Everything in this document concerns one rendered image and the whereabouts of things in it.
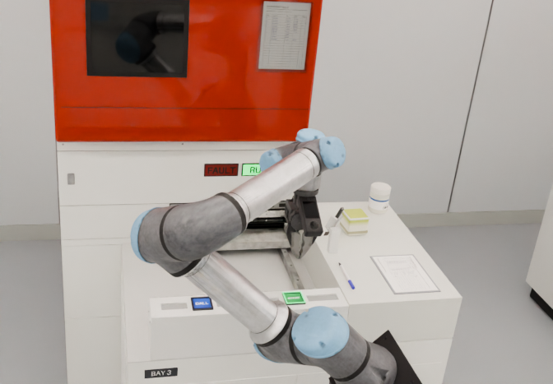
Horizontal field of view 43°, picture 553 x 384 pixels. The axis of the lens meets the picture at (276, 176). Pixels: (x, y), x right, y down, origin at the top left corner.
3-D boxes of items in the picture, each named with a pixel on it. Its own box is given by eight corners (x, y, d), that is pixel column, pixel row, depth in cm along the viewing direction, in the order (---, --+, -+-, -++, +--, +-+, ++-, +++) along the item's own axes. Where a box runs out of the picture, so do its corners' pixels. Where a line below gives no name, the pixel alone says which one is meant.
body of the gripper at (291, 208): (309, 217, 195) (313, 178, 190) (318, 233, 187) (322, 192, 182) (282, 218, 193) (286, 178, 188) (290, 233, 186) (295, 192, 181)
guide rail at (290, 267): (274, 242, 254) (274, 234, 253) (279, 242, 254) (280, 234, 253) (310, 326, 210) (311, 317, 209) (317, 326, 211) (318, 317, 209)
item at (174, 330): (147, 339, 198) (148, 297, 192) (333, 326, 211) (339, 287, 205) (149, 360, 190) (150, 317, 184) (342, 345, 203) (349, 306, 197)
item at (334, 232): (322, 244, 226) (327, 207, 221) (333, 243, 227) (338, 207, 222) (327, 254, 221) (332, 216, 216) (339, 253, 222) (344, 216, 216)
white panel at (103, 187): (61, 242, 241) (56, 134, 224) (290, 234, 260) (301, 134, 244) (61, 247, 238) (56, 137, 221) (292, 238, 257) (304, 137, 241)
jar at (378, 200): (364, 205, 255) (368, 182, 251) (383, 205, 257) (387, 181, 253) (371, 215, 249) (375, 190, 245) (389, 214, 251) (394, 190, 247)
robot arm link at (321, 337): (356, 381, 154) (320, 349, 148) (313, 376, 164) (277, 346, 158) (374, 334, 160) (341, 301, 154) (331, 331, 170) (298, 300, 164)
